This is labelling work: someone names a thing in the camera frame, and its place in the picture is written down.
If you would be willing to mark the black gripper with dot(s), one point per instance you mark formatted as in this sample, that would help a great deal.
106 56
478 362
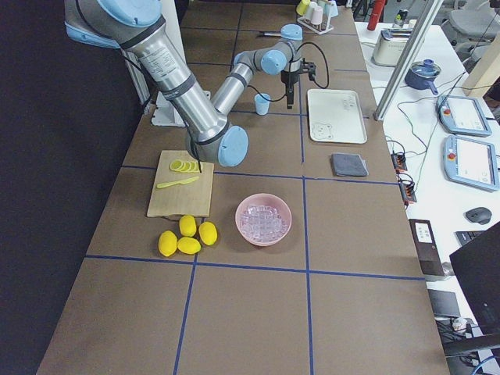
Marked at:
289 80

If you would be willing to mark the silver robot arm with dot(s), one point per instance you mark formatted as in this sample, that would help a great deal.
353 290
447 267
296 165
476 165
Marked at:
139 27

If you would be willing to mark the light blue plastic cup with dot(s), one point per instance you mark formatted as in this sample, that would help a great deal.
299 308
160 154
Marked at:
262 103

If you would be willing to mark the white cup rack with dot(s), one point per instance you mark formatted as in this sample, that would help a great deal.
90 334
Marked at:
321 28

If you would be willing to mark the pink cup on rack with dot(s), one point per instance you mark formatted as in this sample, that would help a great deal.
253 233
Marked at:
314 14

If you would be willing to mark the yellow-green cup on rack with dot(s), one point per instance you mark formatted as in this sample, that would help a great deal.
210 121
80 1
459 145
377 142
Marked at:
302 7

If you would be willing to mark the pink bowl of ice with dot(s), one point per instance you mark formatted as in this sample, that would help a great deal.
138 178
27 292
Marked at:
263 219

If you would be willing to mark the cream bear tray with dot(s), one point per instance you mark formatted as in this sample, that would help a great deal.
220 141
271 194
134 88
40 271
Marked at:
335 116

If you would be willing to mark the grey folded cloth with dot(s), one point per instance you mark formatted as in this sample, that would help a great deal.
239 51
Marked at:
349 165

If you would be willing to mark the white toaster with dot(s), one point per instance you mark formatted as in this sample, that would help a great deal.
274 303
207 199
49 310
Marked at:
390 45

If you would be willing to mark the yellow lemon slices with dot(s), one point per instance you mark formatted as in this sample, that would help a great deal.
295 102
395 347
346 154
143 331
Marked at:
184 166

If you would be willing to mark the blue pot with lid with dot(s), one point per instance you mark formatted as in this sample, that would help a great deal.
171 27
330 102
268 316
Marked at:
422 74

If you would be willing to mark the yellow plastic knife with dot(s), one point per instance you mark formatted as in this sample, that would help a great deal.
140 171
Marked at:
177 182

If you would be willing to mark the wooden cutting board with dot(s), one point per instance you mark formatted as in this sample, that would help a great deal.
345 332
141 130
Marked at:
191 199

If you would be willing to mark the yellow lemon right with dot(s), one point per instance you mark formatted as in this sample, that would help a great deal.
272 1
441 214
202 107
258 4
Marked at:
208 233

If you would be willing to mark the yellow lemon back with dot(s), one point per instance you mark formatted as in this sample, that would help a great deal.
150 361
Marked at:
188 226

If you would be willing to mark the far teach pendant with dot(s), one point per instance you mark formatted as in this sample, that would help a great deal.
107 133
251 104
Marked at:
462 115

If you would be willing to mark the teach pendant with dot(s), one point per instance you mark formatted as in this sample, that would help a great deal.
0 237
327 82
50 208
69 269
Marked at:
471 162
462 115

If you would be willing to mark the yellow lemon front middle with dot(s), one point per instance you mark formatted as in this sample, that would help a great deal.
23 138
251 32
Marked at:
189 245

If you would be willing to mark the yellow lemon far left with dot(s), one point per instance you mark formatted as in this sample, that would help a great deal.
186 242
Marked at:
167 243

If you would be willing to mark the near teach pendant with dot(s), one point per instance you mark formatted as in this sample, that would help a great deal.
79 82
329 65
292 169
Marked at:
471 162

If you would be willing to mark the black computer mouse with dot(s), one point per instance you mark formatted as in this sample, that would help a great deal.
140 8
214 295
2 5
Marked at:
480 215

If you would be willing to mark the black monitor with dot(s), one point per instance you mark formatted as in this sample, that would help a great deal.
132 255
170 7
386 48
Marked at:
476 267

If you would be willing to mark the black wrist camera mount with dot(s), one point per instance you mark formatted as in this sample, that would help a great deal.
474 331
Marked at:
308 68

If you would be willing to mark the aluminium frame post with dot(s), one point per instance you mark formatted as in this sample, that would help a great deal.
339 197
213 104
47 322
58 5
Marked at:
407 57

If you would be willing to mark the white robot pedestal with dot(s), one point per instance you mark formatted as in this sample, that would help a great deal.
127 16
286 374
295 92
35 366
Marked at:
173 12

